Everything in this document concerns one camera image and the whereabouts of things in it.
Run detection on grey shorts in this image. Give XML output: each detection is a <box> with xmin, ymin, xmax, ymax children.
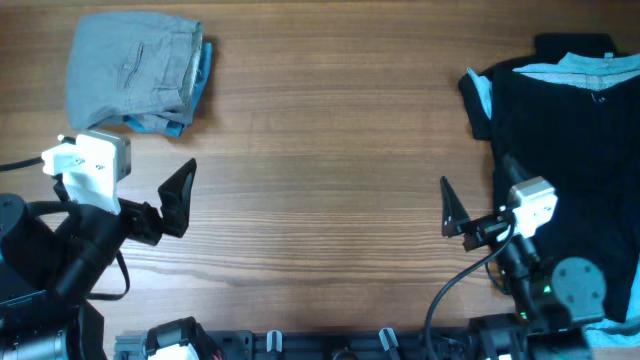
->
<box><xmin>65</xmin><ymin>11</ymin><xmax>207</xmax><ymax>131</ymax></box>

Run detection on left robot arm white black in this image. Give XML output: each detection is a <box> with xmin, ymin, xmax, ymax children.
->
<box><xmin>1</xmin><ymin>159</ymin><xmax>197</xmax><ymax>359</ymax></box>

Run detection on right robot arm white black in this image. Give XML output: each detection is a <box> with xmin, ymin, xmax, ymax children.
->
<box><xmin>439</xmin><ymin>177</ymin><xmax>606</xmax><ymax>359</ymax></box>

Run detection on folded blue denim shorts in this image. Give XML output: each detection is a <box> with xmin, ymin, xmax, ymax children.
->
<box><xmin>124</xmin><ymin>43</ymin><xmax>214</xmax><ymax>137</ymax></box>

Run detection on black garment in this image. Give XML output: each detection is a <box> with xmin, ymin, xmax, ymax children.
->
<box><xmin>457</xmin><ymin>32</ymin><xmax>640</xmax><ymax>324</ymax></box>

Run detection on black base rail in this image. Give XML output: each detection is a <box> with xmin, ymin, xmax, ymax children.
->
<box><xmin>113</xmin><ymin>328</ymin><xmax>478</xmax><ymax>360</ymax></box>

